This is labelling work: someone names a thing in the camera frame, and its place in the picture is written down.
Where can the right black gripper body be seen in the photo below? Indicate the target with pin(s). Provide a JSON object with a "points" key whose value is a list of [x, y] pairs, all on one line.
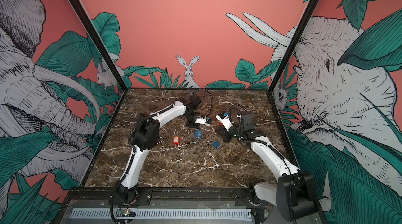
{"points": [[234, 133]]}

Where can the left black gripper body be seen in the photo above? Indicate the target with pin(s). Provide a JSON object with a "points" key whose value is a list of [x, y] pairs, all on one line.
{"points": [[191, 119]]}

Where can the blue padlock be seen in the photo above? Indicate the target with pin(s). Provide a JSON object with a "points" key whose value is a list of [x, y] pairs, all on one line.
{"points": [[216, 144], [197, 133]]}

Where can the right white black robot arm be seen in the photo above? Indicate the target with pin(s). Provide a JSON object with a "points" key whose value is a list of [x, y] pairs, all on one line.
{"points": [[294, 195]]}

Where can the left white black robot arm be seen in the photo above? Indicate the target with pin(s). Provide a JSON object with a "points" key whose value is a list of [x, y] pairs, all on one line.
{"points": [[143, 138]]}

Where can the red padlock centre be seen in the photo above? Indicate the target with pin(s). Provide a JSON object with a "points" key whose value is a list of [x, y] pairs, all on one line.
{"points": [[176, 140]]}

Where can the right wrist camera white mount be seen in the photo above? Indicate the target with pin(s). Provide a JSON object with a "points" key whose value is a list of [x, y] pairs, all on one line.
{"points": [[224, 118]]}

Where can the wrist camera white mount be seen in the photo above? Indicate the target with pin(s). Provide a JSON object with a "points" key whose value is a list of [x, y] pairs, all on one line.
{"points": [[203, 120], [224, 118]]}

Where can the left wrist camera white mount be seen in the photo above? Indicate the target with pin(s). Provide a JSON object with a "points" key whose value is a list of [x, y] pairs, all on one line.
{"points": [[203, 120]]}

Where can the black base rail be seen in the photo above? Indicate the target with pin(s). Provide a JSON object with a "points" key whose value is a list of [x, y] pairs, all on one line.
{"points": [[146, 195]]}

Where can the right black frame post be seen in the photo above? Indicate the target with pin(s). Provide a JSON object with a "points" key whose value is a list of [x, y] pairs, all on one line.
{"points": [[294, 41]]}

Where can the black frame post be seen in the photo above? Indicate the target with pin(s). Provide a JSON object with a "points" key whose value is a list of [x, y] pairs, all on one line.
{"points": [[294, 41], [99, 45]]}

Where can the white slotted cable duct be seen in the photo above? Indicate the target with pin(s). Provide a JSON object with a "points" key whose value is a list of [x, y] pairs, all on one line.
{"points": [[162, 213]]}

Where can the left black frame post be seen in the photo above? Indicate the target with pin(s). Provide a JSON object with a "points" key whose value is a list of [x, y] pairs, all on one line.
{"points": [[99, 45]]}

